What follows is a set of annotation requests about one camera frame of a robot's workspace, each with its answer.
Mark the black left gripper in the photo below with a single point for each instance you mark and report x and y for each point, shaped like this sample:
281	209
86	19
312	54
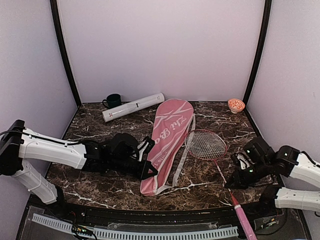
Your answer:
142	173

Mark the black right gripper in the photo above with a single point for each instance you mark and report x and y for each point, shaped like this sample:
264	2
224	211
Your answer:
240	181

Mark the red racket pink grip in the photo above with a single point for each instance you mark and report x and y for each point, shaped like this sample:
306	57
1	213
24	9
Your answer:
206	145

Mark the pink racket bag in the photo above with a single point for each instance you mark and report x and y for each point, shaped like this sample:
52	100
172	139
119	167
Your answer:
174	119

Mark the white shuttlecock tube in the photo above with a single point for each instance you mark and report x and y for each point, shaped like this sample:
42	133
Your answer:
133	106

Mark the orange patterned tube lid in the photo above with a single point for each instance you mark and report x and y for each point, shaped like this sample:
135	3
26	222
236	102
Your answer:
236	105

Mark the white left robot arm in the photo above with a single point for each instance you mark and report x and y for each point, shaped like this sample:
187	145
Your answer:
19	144

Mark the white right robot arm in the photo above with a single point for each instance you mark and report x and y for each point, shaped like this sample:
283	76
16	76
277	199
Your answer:
288	162

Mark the dark green mug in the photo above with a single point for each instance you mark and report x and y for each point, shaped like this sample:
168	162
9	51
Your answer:
112	101

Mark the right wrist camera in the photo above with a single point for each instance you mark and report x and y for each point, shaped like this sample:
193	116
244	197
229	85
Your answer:
240	160

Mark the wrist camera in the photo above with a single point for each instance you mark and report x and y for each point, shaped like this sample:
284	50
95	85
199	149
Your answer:
145	146
240	160

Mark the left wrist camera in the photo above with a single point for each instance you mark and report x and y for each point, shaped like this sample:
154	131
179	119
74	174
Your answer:
145	146

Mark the right black frame post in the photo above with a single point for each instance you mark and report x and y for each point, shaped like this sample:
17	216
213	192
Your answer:
259	50

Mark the black frame post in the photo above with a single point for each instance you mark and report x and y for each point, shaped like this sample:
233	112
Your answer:
259	50
63	51

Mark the left black frame post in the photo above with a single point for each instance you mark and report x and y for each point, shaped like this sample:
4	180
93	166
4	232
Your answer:
63	51

